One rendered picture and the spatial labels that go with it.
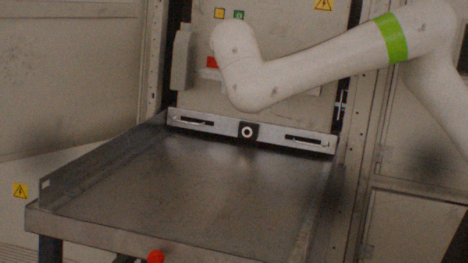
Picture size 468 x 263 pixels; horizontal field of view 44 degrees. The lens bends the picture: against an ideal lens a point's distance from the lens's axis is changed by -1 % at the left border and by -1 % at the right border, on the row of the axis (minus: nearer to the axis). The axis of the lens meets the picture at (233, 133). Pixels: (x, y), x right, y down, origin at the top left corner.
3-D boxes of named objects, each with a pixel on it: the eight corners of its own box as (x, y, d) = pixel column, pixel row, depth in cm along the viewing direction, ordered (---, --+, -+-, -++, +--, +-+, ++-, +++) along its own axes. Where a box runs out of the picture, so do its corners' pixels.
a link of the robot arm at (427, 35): (464, 53, 132) (439, 18, 139) (470, 13, 121) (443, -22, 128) (390, 80, 132) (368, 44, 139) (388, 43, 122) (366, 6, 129)
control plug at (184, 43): (184, 92, 170) (189, 33, 165) (168, 90, 171) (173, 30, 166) (193, 88, 177) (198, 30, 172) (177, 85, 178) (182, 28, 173)
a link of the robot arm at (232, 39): (243, 3, 132) (198, 20, 132) (261, 49, 128) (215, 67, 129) (251, 29, 145) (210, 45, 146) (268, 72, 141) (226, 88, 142)
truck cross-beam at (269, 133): (334, 154, 173) (338, 136, 171) (166, 124, 185) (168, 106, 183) (336, 150, 178) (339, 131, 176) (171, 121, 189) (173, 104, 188)
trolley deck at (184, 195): (315, 300, 107) (320, 271, 106) (24, 231, 121) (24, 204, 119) (343, 184, 171) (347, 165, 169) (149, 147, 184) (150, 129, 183)
